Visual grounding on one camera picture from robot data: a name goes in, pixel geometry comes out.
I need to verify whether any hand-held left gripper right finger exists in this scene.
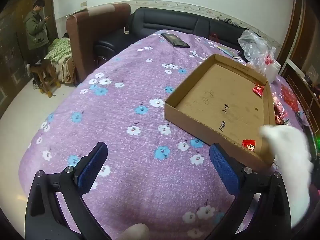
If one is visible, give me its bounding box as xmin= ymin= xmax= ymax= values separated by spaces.
xmin=207 ymin=143 xmax=293 ymax=240

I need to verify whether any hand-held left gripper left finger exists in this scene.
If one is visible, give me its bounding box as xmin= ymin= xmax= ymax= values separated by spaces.
xmin=24 ymin=142 xmax=110 ymax=240

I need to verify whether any shallow cardboard box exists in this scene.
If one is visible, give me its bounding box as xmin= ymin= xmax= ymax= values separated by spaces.
xmin=164 ymin=54 xmax=276 ymax=168

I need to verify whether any person's right hand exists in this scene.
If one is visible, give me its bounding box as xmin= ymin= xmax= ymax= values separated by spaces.
xmin=260 ymin=124 xmax=314 ymax=228

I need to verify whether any person's left hand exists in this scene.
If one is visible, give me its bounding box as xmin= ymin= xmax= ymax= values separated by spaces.
xmin=119 ymin=224 xmax=150 ymax=240

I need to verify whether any red foil candy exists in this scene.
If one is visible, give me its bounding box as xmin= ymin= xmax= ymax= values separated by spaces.
xmin=252 ymin=84 xmax=265 ymax=97
xmin=242 ymin=139 xmax=257 ymax=153

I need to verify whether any pile of red foil candies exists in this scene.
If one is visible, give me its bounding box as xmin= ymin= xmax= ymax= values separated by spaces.
xmin=274 ymin=105 xmax=290 ymax=126

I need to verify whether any red plastic bag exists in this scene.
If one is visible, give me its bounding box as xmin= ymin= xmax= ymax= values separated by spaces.
xmin=280 ymin=84 xmax=300 ymax=113

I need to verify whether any white plastic jar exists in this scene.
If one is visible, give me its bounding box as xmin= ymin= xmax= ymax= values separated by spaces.
xmin=264 ymin=60 xmax=282 ymax=84

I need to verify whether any purple floral tablecloth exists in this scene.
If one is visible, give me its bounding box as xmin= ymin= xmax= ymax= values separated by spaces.
xmin=19 ymin=30 xmax=313 ymax=240

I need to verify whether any clear plastic bag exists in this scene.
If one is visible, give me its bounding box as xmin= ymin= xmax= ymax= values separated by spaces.
xmin=237 ymin=29 xmax=277 ymax=74

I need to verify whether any wooden stool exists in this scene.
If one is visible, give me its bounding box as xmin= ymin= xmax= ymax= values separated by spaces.
xmin=30 ymin=60 xmax=62 ymax=98

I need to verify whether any phone with colourful case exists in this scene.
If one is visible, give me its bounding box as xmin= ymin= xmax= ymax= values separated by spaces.
xmin=216 ymin=45 xmax=242 ymax=58

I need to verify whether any green floral blanket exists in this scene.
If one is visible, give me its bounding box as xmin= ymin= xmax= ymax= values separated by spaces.
xmin=44 ymin=37 xmax=75 ymax=85

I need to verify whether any brown armchair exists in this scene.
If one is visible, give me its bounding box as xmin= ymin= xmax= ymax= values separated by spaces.
xmin=66 ymin=3 xmax=132 ymax=84

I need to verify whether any black phone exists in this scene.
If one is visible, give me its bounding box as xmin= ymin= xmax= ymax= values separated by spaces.
xmin=161 ymin=33 xmax=190 ymax=48

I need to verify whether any black leather sofa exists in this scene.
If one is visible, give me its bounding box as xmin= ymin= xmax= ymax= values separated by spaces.
xmin=95 ymin=7 xmax=249 ymax=63

